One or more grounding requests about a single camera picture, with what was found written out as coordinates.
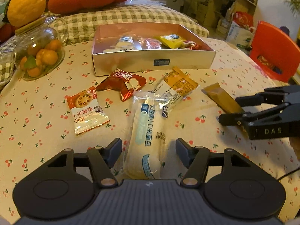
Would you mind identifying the gold brown wafer bar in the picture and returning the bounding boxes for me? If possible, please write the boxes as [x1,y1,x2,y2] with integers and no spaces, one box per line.
[203,83,245,113]

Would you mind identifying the clear bread roll packet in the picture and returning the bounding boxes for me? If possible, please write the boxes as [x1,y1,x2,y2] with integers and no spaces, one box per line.
[123,91,169,180]

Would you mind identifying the orange clear cracker packet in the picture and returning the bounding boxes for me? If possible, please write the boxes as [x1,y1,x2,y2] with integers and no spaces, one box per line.
[152,67,198,108]

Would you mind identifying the dark red snack packet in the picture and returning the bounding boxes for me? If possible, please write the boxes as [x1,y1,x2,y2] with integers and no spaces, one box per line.
[96,69,146,102]

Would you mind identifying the yellow snack bag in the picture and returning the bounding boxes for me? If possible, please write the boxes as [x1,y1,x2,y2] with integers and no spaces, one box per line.
[154,34,186,49]

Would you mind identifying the white barcode bread packet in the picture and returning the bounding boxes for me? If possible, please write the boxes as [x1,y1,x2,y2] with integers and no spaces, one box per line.
[103,36,135,53]

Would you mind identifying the red plastic chair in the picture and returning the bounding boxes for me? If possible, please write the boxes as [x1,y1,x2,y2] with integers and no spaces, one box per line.
[250,21,299,83]

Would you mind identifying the red white cookie packet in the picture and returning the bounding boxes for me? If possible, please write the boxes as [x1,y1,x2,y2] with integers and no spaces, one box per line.
[67,86,110,135]

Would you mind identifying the white shopping bag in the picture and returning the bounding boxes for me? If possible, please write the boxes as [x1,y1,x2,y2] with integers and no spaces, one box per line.
[226,21,254,49]

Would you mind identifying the red gift bag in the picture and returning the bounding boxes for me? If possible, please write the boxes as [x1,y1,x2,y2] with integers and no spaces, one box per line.
[233,11,253,27]

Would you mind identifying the red white candy packet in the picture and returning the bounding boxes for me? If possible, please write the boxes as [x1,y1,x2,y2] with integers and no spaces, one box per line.
[181,41,202,50]

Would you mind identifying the wooden desk shelf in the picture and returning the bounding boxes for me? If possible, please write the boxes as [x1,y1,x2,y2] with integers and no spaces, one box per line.
[183,0,258,39]

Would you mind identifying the pink cardboard tray box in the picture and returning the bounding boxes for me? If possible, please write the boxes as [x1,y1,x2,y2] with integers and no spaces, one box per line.
[91,22,216,77]

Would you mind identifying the pink snack packet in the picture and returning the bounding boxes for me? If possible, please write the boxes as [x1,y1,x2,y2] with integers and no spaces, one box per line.
[137,37,162,50]

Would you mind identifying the glass jar with tangerines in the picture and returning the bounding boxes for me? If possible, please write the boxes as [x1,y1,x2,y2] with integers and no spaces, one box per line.
[13,15,68,81]

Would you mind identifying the clear plastic bag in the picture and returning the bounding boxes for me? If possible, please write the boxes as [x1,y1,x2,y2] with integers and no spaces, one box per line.
[124,0,166,6]

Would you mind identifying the small red pumpkin cushion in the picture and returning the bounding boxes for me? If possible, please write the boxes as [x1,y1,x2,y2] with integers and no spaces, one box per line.
[0,23,15,44]

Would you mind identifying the large orange citrus fruit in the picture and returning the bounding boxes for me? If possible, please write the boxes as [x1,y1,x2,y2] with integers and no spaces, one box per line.
[7,0,46,27]

